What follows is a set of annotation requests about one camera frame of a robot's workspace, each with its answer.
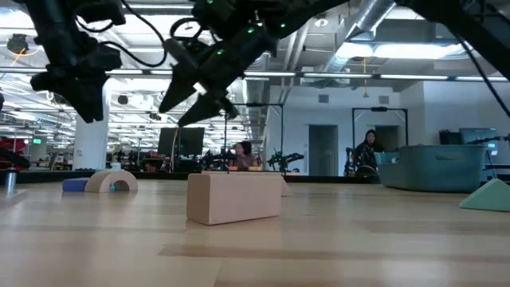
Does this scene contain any hanging yellow cord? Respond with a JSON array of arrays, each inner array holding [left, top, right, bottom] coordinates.
[[362, 57, 370, 99]]

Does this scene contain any black ceiling cable reel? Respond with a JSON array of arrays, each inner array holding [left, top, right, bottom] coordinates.
[[6, 33, 29, 55]]

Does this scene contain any long ceiling light bar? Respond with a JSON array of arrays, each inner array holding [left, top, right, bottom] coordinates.
[[0, 67, 510, 83]]

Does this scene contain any purple-blue rectangular block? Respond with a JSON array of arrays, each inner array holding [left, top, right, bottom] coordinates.
[[61, 177, 90, 193]]

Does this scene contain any black monitor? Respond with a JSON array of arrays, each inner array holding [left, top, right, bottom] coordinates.
[[157, 127, 206, 157]]

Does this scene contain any large natural wood rectangular block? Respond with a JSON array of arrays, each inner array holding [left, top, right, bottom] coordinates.
[[186, 172, 283, 226]]

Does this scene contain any white building column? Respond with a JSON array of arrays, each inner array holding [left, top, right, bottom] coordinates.
[[73, 81, 111, 171]]

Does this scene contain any person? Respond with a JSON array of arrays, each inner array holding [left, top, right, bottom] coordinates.
[[353, 128, 386, 176], [229, 140, 259, 171]]

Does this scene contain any black metal frame stand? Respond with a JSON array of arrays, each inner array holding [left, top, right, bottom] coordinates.
[[224, 102, 284, 175], [351, 106, 409, 176]]

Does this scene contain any silver ventilation duct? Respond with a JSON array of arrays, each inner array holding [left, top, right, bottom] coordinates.
[[318, 0, 402, 81]]

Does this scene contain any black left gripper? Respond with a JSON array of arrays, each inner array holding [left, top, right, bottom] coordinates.
[[30, 39, 123, 124]]

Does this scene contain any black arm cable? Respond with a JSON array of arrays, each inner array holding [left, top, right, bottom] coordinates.
[[75, 0, 169, 69], [453, 33, 510, 120]]

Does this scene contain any metal cylinder post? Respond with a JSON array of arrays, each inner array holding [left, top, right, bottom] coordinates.
[[5, 167, 18, 195]]

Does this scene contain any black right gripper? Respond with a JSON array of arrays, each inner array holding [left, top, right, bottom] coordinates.
[[159, 26, 278, 128]]

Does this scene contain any grey desk monitor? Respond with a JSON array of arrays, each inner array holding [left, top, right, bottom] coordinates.
[[458, 127, 498, 151]]

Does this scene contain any teal triangle block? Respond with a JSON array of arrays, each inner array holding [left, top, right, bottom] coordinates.
[[459, 178, 510, 213]]

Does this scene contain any natural wood arch block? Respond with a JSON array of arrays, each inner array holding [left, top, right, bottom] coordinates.
[[84, 170, 139, 194]]

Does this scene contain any teal plastic bin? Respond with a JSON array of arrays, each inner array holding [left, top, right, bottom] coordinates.
[[374, 144, 488, 195]]

